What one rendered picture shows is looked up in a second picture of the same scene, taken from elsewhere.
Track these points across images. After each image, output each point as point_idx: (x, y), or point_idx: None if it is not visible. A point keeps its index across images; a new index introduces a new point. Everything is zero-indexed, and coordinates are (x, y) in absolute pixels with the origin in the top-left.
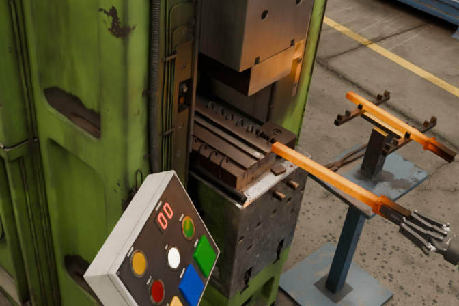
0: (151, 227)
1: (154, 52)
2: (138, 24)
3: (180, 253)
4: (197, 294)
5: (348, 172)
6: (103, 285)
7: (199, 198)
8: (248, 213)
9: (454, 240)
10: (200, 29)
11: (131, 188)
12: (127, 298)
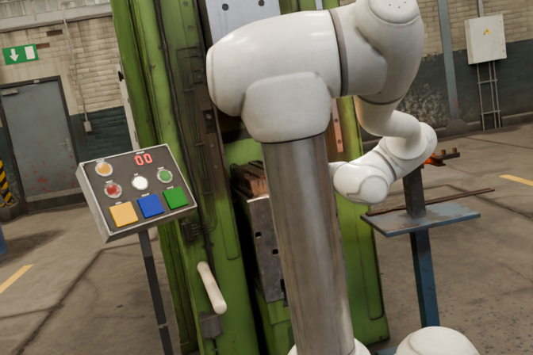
0: (127, 158)
1: (169, 82)
2: (158, 64)
3: (149, 184)
4: (152, 211)
5: (395, 214)
6: (79, 176)
7: (243, 212)
8: (258, 209)
9: (328, 164)
10: None
11: None
12: (86, 181)
